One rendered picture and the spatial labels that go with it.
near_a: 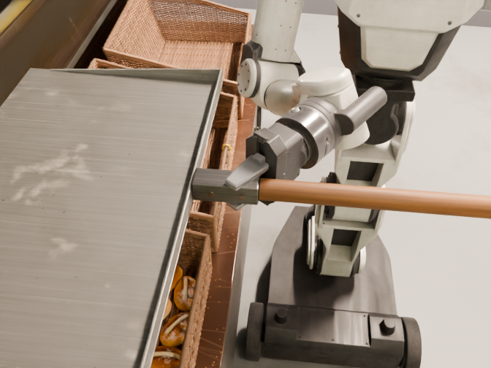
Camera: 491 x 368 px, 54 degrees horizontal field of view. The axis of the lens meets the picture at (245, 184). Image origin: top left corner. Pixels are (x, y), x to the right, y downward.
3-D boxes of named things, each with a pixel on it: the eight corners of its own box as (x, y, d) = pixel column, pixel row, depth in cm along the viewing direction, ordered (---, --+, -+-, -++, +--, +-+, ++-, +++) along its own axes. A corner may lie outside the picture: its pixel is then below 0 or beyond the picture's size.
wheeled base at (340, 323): (267, 223, 215) (270, 170, 191) (385, 233, 211) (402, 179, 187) (253, 361, 170) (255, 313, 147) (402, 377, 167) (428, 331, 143)
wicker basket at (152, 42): (114, 115, 180) (98, 49, 160) (146, 40, 219) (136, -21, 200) (243, 120, 178) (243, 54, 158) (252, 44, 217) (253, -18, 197)
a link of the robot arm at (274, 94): (282, 120, 86) (240, 109, 103) (330, 123, 90) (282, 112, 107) (289, 59, 83) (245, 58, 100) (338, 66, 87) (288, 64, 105)
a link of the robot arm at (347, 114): (279, 106, 75) (321, 76, 81) (302, 165, 79) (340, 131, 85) (337, 101, 66) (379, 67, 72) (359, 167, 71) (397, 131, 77)
